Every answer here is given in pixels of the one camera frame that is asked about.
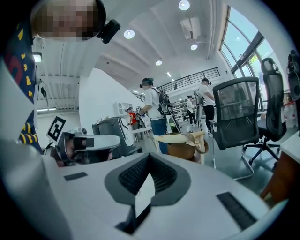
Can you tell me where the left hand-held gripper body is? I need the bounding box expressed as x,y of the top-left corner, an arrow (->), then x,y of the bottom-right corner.
46,116 -> 91,167

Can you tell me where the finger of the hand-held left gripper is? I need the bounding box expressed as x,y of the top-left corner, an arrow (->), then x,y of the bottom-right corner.
74,135 -> 121,151

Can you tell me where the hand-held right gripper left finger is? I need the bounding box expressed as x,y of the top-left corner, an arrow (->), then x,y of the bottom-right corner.
48,152 -> 150,240

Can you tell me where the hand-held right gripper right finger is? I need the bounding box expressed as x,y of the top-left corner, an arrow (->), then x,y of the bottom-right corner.
139,152 -> 270,240

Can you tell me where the person's left hand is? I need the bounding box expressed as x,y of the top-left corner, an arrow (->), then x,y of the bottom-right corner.
65,138 -> 75,157

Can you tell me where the round white side table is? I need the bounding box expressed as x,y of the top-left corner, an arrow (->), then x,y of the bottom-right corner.
130,126 -> 153,141

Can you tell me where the light wooden chair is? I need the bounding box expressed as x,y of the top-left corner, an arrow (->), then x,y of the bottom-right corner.
153,130 -> 209,165

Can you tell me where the black mesh sled-base chair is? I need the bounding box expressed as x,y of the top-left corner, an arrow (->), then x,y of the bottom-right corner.
208,76 -> 261,181

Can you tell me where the green and black backpack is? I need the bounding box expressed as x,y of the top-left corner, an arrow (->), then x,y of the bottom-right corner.
168,116 -> 181,135

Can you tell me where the dark blue printed jersey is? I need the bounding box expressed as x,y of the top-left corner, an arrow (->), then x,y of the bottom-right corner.
3,21 -> 45,153

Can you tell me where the black balcony railing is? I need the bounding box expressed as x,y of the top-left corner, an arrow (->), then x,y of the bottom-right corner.
135,67 -> 221,101

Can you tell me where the person's head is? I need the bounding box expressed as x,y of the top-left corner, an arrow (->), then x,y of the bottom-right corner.
30,0 -> 106,43

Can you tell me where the black mesh swivel office chair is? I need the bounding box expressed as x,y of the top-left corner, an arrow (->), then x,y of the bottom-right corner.
243,57 -> 288,166

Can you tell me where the white ceiling air conditioner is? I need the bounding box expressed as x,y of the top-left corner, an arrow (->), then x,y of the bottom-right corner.
180,16 -> 202,40

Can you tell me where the large glass window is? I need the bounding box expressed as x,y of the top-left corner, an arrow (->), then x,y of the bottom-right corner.
219,6 -> 282,111

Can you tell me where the white wall cabinet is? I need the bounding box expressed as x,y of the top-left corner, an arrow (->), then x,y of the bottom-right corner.
114,102 -> 135,117

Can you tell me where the black head-mounted camera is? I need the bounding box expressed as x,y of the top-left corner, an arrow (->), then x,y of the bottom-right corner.
96,19 -> 121,45

